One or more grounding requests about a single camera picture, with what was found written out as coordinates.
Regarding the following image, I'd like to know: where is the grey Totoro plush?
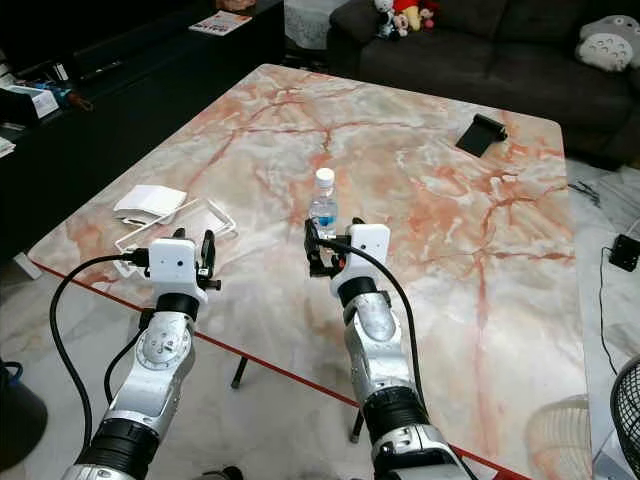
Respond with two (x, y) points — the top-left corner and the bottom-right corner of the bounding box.
(576, 14), (640, 73)

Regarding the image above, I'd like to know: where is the red yellow plush doll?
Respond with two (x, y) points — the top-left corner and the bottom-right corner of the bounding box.
(393, 0), (423, 33)

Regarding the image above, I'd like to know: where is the clear plastic tray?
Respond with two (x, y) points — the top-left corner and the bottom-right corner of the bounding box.
(115, 198), (238, 251)

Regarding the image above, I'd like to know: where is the black low console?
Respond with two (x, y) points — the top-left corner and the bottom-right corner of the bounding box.
(0, 0), (286, 263)

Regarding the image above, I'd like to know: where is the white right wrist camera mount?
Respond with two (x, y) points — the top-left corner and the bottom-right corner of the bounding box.
(328, 222), (391, 283)

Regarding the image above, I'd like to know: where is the white black plush toy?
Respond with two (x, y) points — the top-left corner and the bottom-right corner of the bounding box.
(373, 0), (401, 39)

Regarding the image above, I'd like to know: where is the black rubbish bin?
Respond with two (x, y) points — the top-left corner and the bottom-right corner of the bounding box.
(0, 362), (49, 471)

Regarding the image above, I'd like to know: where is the white box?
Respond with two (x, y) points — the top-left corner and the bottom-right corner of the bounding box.
(5, 85), (58, 119)

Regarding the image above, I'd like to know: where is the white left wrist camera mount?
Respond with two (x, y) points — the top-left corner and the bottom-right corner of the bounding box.
(147, 238), (197, 297)

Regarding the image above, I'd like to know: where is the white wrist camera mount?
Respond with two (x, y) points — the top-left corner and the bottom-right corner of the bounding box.
(147, 238), (197, 297)
(328, 222), (391, 283)

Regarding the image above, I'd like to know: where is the dark grey sofa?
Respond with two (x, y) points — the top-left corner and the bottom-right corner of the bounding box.
(325, 0), (640, 166)

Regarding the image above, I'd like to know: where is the black wire fan guard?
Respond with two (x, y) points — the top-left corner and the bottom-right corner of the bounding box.
(610, 355), (640, 480)

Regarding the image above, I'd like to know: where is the clear plastic water bottle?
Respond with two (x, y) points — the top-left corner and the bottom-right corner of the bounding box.
(308, 167), (339, 229)

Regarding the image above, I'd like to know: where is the white tissue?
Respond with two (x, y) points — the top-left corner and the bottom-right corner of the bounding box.
(113, 185), (189, 223)

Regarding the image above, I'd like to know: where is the white lace cloth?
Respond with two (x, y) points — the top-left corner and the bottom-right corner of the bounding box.
(285, 0), (346, 51)

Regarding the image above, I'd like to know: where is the red white magazine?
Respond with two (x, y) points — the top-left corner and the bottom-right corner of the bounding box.
(188, 10), (253, 37)

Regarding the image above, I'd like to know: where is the black power adapter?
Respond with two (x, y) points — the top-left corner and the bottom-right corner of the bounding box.
(605, 235), (640, 271)

